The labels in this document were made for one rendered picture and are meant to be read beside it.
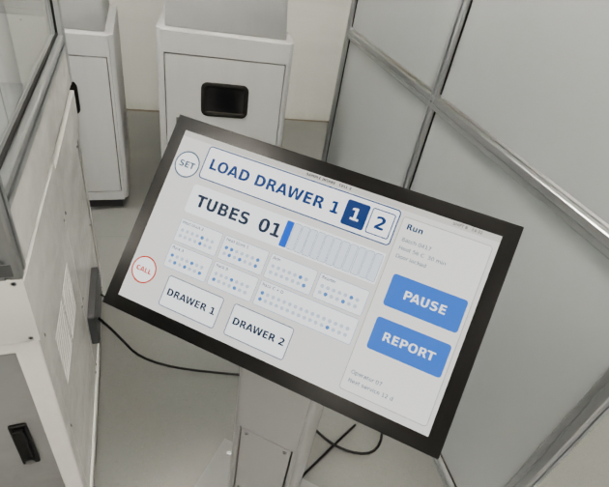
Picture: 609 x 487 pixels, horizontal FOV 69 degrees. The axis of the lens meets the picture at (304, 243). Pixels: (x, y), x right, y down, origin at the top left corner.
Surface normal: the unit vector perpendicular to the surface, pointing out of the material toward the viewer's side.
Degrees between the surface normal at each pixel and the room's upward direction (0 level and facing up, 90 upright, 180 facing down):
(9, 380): 90
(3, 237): 90
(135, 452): 0
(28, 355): 90
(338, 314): 50
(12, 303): 90
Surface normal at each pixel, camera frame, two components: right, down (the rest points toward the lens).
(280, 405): -0.39, 0.50
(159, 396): 0.16, -0.80
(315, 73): 0.22, 0.61
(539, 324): -0.96, 0.02
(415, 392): -0.21, -0.13
